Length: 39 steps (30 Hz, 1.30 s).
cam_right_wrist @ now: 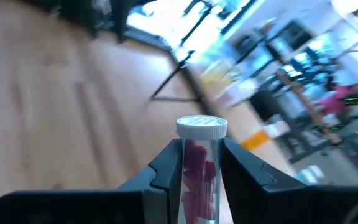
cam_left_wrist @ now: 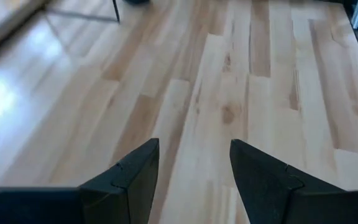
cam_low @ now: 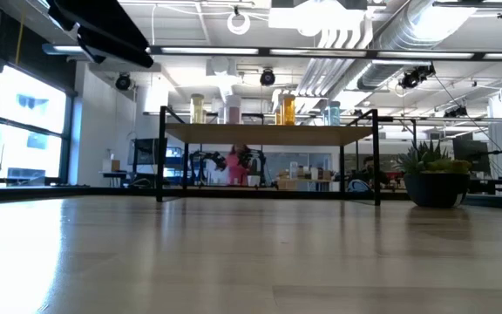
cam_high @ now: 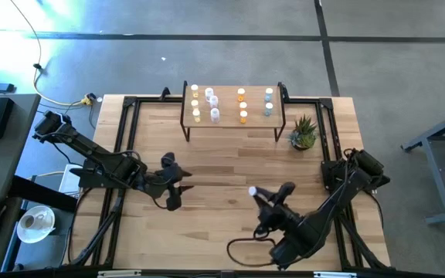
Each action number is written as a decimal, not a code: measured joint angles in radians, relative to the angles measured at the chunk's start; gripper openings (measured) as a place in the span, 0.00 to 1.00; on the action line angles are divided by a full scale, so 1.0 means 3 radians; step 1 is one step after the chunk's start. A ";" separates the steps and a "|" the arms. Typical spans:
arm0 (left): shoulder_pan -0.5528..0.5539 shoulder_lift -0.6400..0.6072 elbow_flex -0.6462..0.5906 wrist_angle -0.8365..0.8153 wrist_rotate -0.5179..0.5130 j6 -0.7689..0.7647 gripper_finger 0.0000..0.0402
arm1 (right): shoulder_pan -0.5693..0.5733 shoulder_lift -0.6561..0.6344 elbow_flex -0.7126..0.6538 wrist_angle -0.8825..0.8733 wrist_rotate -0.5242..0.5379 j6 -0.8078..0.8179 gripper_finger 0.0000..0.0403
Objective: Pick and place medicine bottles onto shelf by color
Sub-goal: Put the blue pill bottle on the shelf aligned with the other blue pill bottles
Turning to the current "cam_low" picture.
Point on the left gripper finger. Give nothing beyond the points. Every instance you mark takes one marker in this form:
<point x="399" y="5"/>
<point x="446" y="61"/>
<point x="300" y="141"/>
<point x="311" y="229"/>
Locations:
<point x="103" y="22"/>
<point x="120" y="54"/>

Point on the pink medicine bottle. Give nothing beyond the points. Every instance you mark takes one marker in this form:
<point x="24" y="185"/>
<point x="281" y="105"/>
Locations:
<point x="232" y="113"/>

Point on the black background robot arm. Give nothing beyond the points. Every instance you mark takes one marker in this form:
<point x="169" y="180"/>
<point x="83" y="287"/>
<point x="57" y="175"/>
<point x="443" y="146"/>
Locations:
<point x="209" y="159"/>
<point x="258" y="163"/>

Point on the black monitor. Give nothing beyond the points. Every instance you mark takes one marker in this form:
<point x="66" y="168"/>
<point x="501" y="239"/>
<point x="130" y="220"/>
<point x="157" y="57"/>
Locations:
<point x="146" y="152"/>
<point x="471" y="150"/>

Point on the cardboard box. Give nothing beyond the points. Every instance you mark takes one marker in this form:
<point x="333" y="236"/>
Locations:
<point x="111" y="165"/>

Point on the white round ceiling fixture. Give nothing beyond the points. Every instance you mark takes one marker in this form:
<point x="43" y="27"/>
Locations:
<point x="239" y="32"/>

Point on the white pot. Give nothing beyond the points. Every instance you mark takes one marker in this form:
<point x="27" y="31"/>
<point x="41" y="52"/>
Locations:
<point x="253" y="180"/>

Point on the clear plastic container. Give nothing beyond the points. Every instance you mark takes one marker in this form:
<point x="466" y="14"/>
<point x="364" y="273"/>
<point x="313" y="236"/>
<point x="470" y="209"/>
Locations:
<point x="293" y="170"/>

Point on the wooden background table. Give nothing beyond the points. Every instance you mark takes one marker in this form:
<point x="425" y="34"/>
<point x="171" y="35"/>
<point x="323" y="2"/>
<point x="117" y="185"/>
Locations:
<point x="303" y="184"/>

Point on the blue round object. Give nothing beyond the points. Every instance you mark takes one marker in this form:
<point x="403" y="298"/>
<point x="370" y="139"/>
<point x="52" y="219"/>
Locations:
<point x="357" y="186"/>

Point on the green round container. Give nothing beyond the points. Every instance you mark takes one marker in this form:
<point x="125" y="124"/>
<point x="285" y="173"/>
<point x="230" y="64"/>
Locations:
<point x="436" y="189"/>

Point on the black overhead light bar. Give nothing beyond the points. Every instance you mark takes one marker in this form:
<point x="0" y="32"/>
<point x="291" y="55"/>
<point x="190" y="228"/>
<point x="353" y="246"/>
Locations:
<point x="478" y="56"/>

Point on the black ceiling camera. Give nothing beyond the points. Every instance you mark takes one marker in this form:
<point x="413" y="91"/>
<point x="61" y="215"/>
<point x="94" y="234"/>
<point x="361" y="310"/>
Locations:
<point x="416" y="76"/>
<point x="456" y="111"/>
<point x="267" y="77"/>
<point x="123" y="82"/>

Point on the wooden shelf with black frame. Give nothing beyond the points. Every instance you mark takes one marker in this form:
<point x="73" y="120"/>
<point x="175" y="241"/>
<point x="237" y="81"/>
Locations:
<point x="268" y="134"/>

